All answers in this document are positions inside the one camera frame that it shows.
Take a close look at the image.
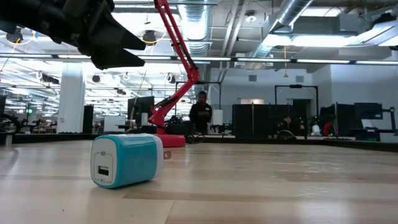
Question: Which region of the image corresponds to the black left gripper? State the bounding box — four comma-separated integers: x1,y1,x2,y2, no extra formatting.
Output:
58,0,147,70

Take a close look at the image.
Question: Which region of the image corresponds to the teal USB charger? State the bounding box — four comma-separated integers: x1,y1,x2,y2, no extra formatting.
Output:
90,133,172,190

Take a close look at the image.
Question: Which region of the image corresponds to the black ceiling dome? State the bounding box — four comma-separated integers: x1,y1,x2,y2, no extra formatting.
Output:
142,29,157,47
5,29,24,44

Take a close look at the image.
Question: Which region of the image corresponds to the black monitor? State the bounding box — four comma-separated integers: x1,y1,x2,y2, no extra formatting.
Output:
127,95,155,126

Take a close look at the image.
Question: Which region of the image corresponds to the white building column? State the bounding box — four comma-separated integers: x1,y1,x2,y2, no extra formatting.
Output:
57,63,85,134

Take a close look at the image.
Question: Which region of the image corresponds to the white panel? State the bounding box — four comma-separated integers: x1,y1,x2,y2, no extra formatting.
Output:
103,115,126,133

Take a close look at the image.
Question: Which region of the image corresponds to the tall black speaker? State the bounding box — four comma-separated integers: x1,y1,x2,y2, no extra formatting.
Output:
82,105,95,134

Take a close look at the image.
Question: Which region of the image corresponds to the red desk lamp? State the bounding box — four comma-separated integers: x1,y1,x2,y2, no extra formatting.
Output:
148,0,200,148

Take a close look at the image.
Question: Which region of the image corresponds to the person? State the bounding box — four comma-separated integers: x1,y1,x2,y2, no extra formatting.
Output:
278,114,305,138
188,90,214,134

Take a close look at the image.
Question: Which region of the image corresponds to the dark workstation equipment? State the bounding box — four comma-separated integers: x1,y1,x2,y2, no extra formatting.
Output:
319,101,398,142

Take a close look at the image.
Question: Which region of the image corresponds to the black aluminium table frame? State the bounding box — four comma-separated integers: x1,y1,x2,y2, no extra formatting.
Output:
0,132,398,153

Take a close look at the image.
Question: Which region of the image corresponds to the black partition wall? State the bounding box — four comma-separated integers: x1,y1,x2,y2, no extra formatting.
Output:
232,103,312,139

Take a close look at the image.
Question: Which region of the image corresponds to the black metal gantry frame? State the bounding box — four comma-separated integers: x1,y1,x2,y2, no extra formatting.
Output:
274,84,319,125

